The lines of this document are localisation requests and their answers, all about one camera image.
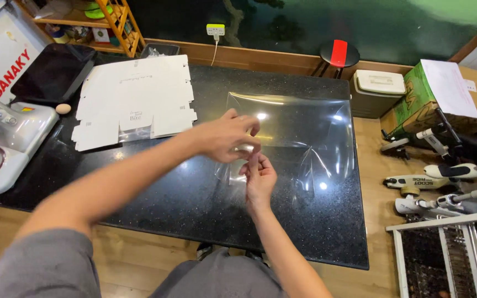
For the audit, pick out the person's gray shirt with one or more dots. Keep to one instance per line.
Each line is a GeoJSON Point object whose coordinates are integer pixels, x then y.
{"type": "Point", "coordinates": [44, 265]}

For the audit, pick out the egg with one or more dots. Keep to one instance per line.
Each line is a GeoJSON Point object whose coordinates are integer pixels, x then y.
{"type": "Point", "coordinates": [63, 109]}

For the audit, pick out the white paper sheet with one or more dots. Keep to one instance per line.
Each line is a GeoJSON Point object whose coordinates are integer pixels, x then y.
{"type": "Point", "coordinates": [449, 87]}

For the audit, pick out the white scooter with black print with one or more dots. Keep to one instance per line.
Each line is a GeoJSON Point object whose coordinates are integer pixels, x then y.
{"type": "Point", "coordinates": [420, 182]}

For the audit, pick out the stack of flat white boxes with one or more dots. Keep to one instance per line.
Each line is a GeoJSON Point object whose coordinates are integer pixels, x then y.
{"type": "Point", "coordinates": [139, 91]}

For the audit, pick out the white chest freezer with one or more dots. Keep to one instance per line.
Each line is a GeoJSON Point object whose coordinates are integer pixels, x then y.
{"type": "Point", "coordinates": [2, 58]}

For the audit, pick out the white and gray scooter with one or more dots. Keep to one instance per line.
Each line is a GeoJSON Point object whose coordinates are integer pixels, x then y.
{"type": "Point", "coordinates": [449, 202]}

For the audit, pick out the green and brown cardboard box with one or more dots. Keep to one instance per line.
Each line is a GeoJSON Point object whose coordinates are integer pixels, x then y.
{"type": "Point", "coordinates": [416, 95]}

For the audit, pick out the white wall power outlet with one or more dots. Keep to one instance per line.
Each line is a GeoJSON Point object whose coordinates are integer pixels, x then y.
{"type": "Point", "coordinates": [215, 29]}

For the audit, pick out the person's right fingers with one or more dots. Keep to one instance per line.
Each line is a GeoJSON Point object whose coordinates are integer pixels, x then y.
{"type": "Point", "coordinates": [253, 165]}

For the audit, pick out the white metal rack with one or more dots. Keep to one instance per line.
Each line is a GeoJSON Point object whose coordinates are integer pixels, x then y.
{"type": "Point", "coordinates": [441, 256]}

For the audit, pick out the white cooler box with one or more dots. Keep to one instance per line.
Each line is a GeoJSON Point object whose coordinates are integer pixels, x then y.
{"type": "Point", "coordinates": [377, 93]}

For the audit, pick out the clear plastic sheet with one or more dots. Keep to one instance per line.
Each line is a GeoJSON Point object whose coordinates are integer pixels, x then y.
{"type": "Point", "coordinates": [304, 124]}

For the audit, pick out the red pad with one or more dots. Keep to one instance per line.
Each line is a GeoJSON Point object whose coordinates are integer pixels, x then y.
{"type": "Point", "coordinates": [339, 53]}

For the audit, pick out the person's right hand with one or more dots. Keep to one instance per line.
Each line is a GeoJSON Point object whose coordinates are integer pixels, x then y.
{"type": "Point", "coordinates": [261, 182]}

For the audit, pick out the person's gray shorts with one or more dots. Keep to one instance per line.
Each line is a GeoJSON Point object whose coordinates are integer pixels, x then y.
{"type": "Point", "coordinates": [222, 277]}

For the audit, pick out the person's left fingers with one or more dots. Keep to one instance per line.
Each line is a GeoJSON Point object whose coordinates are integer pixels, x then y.
{"type": "Point", "coordinates": [249, 128]}

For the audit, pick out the wooden shelf with items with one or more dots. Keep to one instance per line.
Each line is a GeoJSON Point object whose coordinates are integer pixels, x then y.
{"type": "Point", "coordinates": [114, 20]}

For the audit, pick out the white kitchen machine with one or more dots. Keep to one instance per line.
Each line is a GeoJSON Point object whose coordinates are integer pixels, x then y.
{"type": "Point", "coordinates": [15, 136]}

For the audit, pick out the black round stool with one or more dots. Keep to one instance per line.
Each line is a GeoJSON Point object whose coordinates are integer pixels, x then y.
{"type": "Point", "coordinates": [352, 56]}

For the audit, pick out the black tray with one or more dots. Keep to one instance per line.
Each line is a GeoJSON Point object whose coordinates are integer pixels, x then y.
{"type": "Point", "coordinates": [52, 72]}

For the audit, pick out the person's left hand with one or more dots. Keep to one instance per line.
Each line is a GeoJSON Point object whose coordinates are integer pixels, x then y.
{"type": "Point", "coordinates": [226, 138]}

